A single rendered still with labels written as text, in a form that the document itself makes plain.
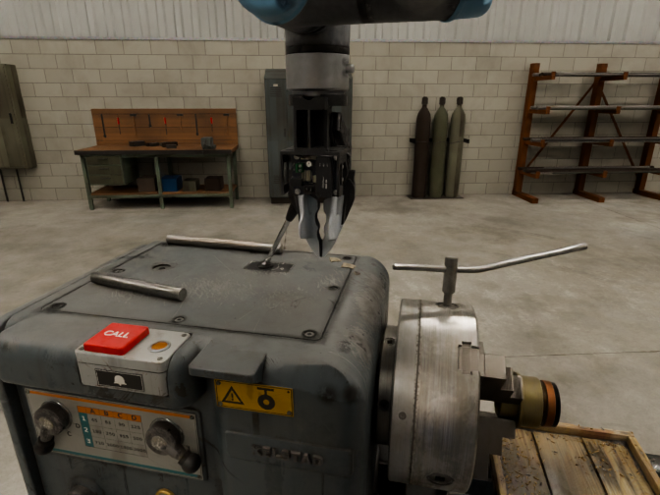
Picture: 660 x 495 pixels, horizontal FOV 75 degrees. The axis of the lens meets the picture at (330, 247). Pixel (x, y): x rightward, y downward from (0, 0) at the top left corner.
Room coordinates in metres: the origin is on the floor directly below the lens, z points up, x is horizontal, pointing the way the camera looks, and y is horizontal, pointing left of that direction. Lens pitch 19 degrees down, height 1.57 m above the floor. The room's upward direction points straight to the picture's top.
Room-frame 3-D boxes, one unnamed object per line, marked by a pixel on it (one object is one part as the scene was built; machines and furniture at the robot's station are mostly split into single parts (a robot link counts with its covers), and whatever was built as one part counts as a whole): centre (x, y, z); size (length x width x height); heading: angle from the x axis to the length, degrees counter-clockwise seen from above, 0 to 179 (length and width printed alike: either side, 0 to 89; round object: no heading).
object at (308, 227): (0.55, 0.03, 1.41); 0.06 x 0.03 x 0.09; 169
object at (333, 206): (0.54, 0.00, 1.41); 0.06 x 0.03 x 0.09; 169
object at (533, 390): (0.62, -0.34, 1.08); 0.09 x 0.09 x 0.09; 78
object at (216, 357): (0.49, 0.13, 1.24); 0.09 x 0.08 x 0.03; 78
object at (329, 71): (0.55, 0.01, 1.60); 0.08 x 0.08 x 0.05
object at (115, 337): (0.52, 0.29, 1.26); 0.06 x 0.06 x 0.02; 78
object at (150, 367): (0.52, 0.27, 1.23); 0.13 x 0.08 x 0.05; 78
